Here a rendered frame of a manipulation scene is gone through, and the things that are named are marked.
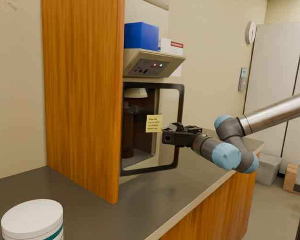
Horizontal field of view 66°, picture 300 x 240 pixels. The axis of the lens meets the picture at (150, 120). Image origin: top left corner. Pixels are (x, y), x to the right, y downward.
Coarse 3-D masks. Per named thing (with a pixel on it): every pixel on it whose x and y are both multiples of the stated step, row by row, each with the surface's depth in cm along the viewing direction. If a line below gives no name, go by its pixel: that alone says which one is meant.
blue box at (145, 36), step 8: (128, 24) 83; (136, 24) 80; (144, 24) 80; (128, 32) 83; (136, 32) 81; (144, 32) 80; (152, 32) 84; (128, 40) 84; (136, 40) 81; (144, 40) 81; (152, 40) 84; (128, 48) 84; (136, 48) 82; (144, 48) 82; (152, 48) 85
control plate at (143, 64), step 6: (144, 60) 86; (150, 60) 88; (156, 60) 91; (138, 66) 87; (144, 66) 89; (150, 66) 92; (156, 66) 94; (162, 66) 97; (132, 72) 89; (138, 72) 91; (150, 72) 96; (156, 72) 99
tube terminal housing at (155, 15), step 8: (128, 0) 86; (136, 0) 89; (128, 8) 87; (136, 8) 90; (144, 8) 93; (152, 8) 97; (160, 8) 101; (128, 16) 87; (136, 16) 91; (144, 16) 94; (152, 16) 98; (160, 16) 102; (168, 16) 106; (152, 24) 99; (160, 24) 103; (160, 32) 104; (128, 80) 94; (136, 80) 97; (144, 80) 101; (152, 80) 106; (160, 80) 110; (128, 176) 104; (136, 176) 109
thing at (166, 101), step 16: (128, 96) 91; (144, 96) 94; (160, 96) 97; (176, 96) 101; (128, 112) 92; (144, 112) 96; (160, 112) 99; (176, 112) 102; (128, 128) 94; (144, 128) 97; (128, 144) 95; (144, 144) 99; (160, 144) 102; (128, 160) 97; (144, 160) 101; (160, 160) 104; (176, 160) 108
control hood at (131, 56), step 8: (128, 56) 82; (136, 56) 81; (144, 56) 83; (152, 56) 86; (160, 56) 90; (168, 56) 93; (176, 56) 97; (184, 56) 102; (128, 64) 83; (168, 64) 99; (176, 64) 103; (128, 72) 87; (168, 72) 106
